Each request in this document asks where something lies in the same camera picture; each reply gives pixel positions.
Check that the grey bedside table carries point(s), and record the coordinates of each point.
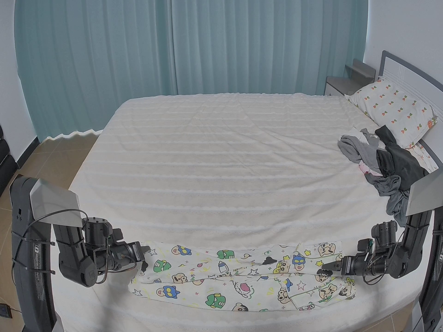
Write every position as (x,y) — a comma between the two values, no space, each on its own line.
(342,85)

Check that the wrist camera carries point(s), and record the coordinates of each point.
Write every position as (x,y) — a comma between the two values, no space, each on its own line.
(116,235)
(366,247)

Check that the bed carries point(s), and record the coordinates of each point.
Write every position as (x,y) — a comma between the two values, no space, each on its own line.
(225,157)

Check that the black power strip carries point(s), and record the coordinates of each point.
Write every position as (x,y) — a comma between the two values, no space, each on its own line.
(5,311)

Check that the blue-green curtain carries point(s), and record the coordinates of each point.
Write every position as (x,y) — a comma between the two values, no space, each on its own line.
(270,33)
(97,54)

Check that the white printed pyjama top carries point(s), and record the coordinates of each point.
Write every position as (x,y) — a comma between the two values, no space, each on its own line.
(225,285)

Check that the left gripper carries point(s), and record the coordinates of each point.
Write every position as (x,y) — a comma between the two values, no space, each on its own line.
(133,252)

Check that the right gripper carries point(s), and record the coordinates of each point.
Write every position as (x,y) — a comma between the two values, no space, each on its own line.
(353,265)

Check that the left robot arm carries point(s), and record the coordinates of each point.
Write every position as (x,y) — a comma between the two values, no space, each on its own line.
(52,199)

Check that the white printed pillow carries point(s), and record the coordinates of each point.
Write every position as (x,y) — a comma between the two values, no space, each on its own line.
(394,109)

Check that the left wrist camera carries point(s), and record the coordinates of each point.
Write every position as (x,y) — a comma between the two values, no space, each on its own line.
(116,235)

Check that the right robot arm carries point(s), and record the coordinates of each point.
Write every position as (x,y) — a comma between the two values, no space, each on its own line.
(425,195)

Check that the pile of clothes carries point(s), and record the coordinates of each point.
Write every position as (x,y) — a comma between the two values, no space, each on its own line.
(398,164)

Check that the cream printed pillow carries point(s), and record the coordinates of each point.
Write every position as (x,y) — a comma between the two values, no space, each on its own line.
(427,156)

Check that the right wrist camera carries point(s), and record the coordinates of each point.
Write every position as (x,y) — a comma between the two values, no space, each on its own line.
(366,247)

